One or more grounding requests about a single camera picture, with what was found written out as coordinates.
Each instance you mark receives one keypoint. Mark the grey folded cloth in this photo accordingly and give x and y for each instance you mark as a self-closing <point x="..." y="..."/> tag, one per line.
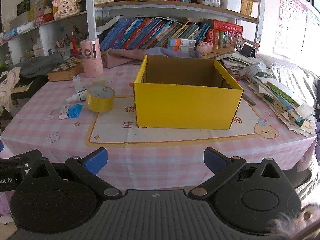
<point x="40" y="63"/>

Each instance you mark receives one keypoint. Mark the black phone stand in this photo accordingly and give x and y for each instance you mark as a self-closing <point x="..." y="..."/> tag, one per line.
<point x="247" y="50"/>

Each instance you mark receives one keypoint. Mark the pile of papers and books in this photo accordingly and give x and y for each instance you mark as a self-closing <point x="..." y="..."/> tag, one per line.
<point x="282" y="100"/>

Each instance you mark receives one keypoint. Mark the red pen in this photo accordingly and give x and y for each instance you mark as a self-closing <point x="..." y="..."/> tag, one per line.
<point x="74" y="43"/>

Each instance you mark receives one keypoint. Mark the piano keyboard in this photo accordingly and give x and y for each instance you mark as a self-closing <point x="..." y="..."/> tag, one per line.
<point x="25" y="86"/>

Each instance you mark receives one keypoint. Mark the wooden chessboard box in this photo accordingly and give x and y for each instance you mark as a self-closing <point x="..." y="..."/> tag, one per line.
<point x="67" y="66"/>

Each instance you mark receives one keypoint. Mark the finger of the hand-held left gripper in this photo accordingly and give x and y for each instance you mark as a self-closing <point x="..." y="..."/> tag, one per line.
<point x="27" y="156"/>

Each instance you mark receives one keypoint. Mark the pale wall poster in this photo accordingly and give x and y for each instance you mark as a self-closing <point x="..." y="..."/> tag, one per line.
<point x="313" y="27"/>

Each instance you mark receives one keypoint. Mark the mauve cloth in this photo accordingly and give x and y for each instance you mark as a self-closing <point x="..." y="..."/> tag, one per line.
<point x="120" y="57"/>

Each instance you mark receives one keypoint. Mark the orange blue white carton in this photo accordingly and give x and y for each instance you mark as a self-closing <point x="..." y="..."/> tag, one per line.
<point x="180" y="42"/>

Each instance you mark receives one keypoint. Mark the pink cylinder tumbler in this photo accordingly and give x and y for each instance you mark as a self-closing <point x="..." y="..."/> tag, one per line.
<point x="91" y="60"/>

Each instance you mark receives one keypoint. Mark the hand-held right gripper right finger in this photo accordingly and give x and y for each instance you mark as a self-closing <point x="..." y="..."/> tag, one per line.
<point x="215" y="158"/>

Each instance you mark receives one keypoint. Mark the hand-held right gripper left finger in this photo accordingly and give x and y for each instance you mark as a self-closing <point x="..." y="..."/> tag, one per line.
<point x="96" y="158"/>

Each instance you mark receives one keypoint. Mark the yellow tape roll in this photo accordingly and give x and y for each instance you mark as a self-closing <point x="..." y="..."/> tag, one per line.
<point x="100" y="105"/>

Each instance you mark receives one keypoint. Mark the pen holder with pens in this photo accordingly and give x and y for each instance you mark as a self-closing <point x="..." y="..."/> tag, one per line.
<point x="65" y="46"/>

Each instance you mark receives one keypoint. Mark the blue plastic glove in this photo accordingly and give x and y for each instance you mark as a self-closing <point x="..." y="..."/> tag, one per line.
<point x="75" y="111"/>

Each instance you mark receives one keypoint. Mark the pink bear figurine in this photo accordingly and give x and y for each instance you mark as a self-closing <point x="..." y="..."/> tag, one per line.
<point x="66" y="3"/>

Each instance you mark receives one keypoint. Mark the red thick dictionary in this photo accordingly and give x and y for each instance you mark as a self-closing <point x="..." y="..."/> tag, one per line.
<point x="227" y="25"/>

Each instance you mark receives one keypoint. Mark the white pen box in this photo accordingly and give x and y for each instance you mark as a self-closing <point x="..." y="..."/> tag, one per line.
<point x="231" y="2"/>

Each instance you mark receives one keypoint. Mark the white bookshelf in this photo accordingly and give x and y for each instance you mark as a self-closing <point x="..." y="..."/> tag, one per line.
<point x="91" y="17"/>

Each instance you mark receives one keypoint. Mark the red green book set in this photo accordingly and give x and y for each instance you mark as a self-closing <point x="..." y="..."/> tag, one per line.
<point x="215" y="40"/>

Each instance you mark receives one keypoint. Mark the brown cardboard sheet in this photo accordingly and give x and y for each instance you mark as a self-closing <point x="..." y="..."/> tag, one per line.
<point x="222" y="54"/>

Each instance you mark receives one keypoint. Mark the white pencil case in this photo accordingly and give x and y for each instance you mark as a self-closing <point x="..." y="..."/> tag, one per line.
<point x="25" y="27"/>

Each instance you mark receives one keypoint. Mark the small white red card box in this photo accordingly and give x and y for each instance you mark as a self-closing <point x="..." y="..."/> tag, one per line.
<point x="63" y="112"/>

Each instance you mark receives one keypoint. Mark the grey quilted blanket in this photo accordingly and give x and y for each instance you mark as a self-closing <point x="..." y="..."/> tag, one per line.
<point x="295" y="77"/>

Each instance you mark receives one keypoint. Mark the white crumpled cloth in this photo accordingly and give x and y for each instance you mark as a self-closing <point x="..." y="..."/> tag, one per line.
<point x="10" y="80"/>

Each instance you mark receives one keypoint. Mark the pink pig doll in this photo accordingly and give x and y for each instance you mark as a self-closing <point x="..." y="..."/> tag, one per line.
<point x="203" y="48"/>

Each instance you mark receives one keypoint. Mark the grey utility knife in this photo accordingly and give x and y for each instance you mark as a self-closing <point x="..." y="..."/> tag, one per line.
<point x="249" y="99"/>

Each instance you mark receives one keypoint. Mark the small white dropper bottle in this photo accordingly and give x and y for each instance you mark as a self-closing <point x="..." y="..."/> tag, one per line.
<point x="75" y="97"/>

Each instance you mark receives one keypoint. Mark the alphabet wall poster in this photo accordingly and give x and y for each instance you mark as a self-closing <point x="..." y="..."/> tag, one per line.
<point x="290" y="17"/>

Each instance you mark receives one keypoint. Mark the colourful plastic toy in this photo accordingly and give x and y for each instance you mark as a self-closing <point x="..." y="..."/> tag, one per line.
<point x="233" y="41"/>

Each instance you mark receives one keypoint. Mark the crumpled white wrapper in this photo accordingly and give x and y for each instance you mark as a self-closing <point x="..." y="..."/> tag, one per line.
<point x="255" y="71"/>

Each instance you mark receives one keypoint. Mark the yellow cardboard box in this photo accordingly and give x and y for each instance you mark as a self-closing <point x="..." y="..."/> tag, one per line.
<point x="187" y="105"/>

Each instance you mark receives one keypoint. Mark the row of colourful books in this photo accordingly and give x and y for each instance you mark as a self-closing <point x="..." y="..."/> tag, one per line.
<point x="150" y="32"/>

